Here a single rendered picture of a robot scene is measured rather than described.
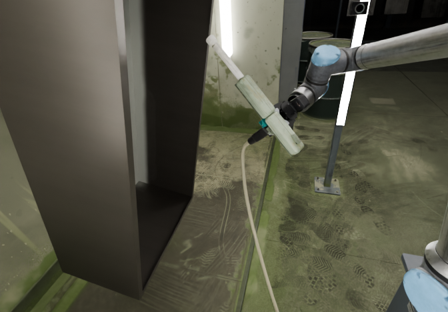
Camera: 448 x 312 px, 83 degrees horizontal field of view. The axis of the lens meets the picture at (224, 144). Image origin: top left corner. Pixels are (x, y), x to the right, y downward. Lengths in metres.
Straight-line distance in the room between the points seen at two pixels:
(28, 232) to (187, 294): 0.98
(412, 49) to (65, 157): 0.99
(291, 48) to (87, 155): 2.24
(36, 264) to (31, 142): 1.16
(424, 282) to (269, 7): 2.30
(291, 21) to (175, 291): 2.31
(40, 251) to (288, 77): 2.41
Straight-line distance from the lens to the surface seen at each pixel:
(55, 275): 1.98
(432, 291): 0.83
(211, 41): 0.91
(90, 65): 0.59
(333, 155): 2.16
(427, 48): 0.90
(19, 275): 1.89
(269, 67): 2.72
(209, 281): 1.69
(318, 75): 1.03
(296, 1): 2.62
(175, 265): 1.78
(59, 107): 0.70
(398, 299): 1.28
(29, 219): 1.93
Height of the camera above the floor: 1.49
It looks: 31 degrees down
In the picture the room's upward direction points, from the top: 4 degrees counter-clockwise
